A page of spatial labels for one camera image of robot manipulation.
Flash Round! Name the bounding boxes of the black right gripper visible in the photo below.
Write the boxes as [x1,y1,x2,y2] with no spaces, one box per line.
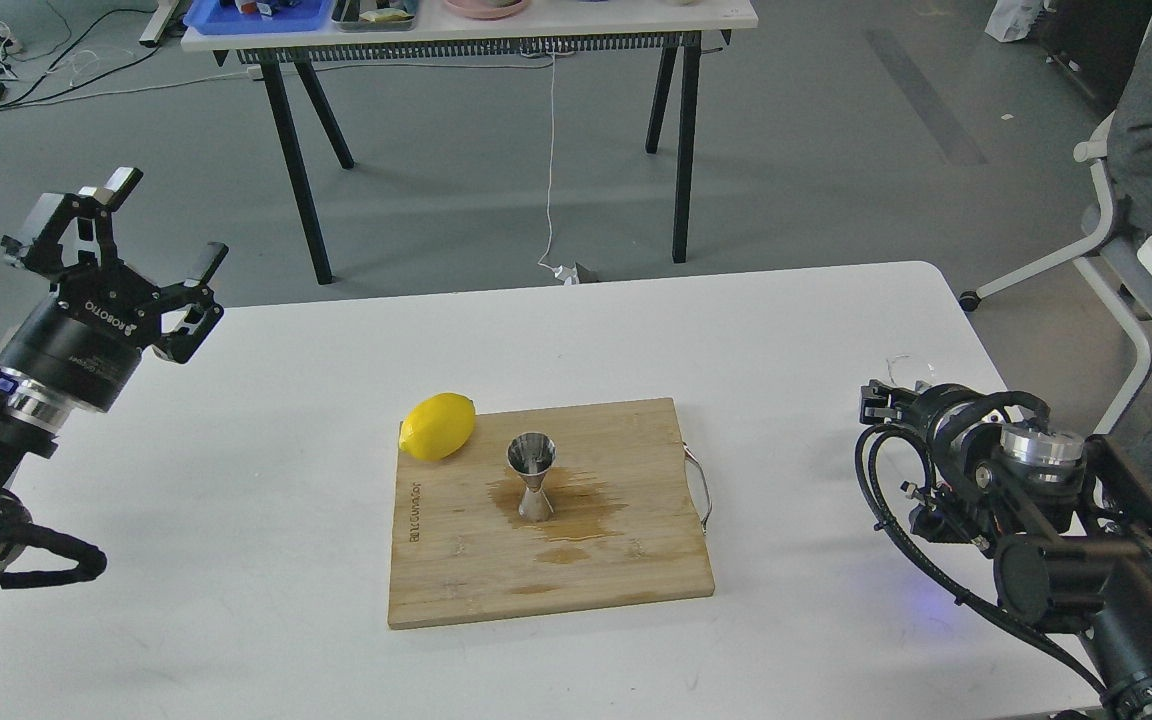
[861,379,987,471]

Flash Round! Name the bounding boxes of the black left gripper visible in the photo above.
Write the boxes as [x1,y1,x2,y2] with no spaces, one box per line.
[0,167,229,414]

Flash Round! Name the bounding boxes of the clear glass measuring cup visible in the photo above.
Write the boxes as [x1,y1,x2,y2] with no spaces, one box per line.
[886,354,937,393]

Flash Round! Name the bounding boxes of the steel jigger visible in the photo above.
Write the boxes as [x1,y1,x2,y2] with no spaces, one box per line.
[506,432,556,521]

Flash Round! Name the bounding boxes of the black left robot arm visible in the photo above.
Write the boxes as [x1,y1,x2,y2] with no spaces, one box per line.
[0,167,228,589]

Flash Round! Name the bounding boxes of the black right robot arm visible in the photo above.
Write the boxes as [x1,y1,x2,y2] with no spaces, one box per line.
[854,381,1152,719]

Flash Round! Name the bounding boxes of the grey office chair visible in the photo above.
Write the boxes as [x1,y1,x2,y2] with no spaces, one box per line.
[957,113,1152,435]

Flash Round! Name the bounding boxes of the blue plastic tray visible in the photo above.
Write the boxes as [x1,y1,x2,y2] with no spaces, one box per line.
[184,1,333,36]

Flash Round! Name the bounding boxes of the wooden cutting board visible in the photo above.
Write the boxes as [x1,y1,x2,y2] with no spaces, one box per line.
[388,397,717,629]

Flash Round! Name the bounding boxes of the yellow lemon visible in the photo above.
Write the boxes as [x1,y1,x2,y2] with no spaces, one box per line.
[397,392,476,462]

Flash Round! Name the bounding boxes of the grey metal tray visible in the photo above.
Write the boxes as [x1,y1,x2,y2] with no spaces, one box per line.
[329,1,420,32]

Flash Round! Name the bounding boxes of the white background table black legs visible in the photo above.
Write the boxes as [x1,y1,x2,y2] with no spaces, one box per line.
[180,1,759,285]

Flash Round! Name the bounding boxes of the pink plate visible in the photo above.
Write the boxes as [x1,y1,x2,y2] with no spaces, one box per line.
[444,0,530,20]

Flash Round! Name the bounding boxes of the white hanging cable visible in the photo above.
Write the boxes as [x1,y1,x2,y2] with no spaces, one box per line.
[536,52,579,285]

